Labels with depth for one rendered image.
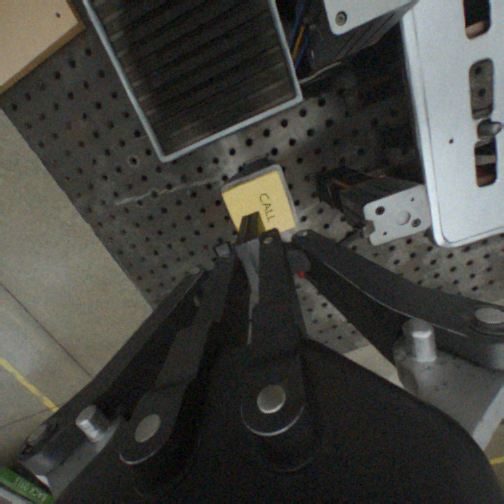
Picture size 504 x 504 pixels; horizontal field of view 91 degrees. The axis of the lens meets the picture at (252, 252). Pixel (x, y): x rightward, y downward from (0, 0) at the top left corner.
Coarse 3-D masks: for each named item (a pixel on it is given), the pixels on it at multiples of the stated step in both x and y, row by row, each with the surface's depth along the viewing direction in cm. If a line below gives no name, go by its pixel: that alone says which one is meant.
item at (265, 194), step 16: (272, 176) 24; (224, 192) 25; (240, 192) 25; (256, 192) 25; (272, 192) 25; (240, 208) 26; (256, 208) 26; (272, 208) 26; (288, 208) 26; (272, 224) 26; (288, 224) 26
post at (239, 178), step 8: (248, 160) 67; (256, 160) 66; (264, 160) 53; (272, 160) 33; (248, 168) 49; (256, 168) 30; (264, 168) 26; (272, 168) 26; (280, 168) 26; (232, 176) 35; (240, 176) 29; (248, 176) 26; (256, 176) 26; (280, 176) 26; (224, 184) 27; (232, 184) 27; (240, 184) 27; (288, 192) 27; (288, 200) 27; (296, 216) 28; (296, 224) 28
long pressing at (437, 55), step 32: (448, 0) 31; (416, 32) 32; (448, 32) 32; (416, 64) 33; (448, 64) 33; (416, 96) 35; (448, 96) 35; (416, 128) 36; (448, 128) 36; (416, 160) 39; (448, 160) 38; (448, 192) 40; (480, 192) 40; (448, 224) 42; (480, 224) 42
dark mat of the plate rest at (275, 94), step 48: (96, 0) 20; (144, 0) 20; (192, 0) 19; (240, 0) 19; (144, 48) 21; (192, 48) 21; (240, 48) 21; (144, 96) 22; (192, 96) 22; (240, 96) 22; (288, 96) 22
